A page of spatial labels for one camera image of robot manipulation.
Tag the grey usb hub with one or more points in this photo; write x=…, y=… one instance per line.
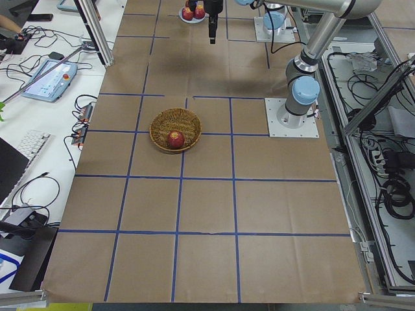
x=26, y=217

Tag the dark red apple in basket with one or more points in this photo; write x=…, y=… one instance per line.
x=175, y=139

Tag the white keyboard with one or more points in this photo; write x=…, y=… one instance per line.
x=32, y=143

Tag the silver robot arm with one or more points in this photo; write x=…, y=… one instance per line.
x=274, y=18
x=303, y=88

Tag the black laptop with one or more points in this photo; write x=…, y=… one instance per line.
x=13, y=166

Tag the black phone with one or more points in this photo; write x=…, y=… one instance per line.
x=40, y=17

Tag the aluminium frame post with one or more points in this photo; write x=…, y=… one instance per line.
x=87, y=12

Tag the teach pendant tablet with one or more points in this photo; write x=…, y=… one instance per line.
x=52, y=86

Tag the light blue plate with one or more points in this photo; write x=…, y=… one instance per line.
x=194, y=21

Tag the round wicker basket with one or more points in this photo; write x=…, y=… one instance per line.
x=180, y=119

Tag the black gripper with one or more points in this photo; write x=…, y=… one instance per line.
x=192, y=5
x=214, y=7

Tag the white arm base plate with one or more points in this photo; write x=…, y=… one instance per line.
x=281, y=124

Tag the red apple on plate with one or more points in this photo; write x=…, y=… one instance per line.
x=199, y=12
x=187, y=14

